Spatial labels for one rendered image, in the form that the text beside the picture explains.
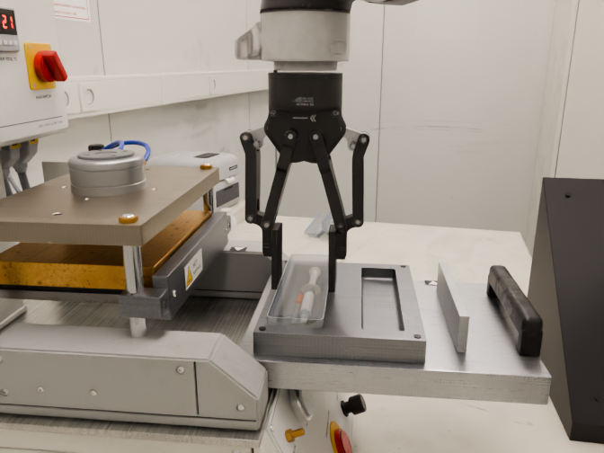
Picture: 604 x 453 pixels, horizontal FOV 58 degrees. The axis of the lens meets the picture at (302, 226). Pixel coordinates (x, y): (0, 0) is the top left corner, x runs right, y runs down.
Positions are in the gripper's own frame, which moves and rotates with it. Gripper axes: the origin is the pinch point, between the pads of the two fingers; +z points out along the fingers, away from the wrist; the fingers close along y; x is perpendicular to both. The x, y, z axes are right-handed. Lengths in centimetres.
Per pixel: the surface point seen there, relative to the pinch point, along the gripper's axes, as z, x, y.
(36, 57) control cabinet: -21.6, 8.8, -33.9
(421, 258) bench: 28, 81, 22
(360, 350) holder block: 5.2, -10.1, 6.5
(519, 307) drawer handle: 2.3, -4.7, 22.1
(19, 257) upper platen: -2.5, -9.4, -27.4
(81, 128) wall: -4, 81, -68
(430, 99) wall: -2, 246, 40
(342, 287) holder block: 3.8, 1.7, 4.3
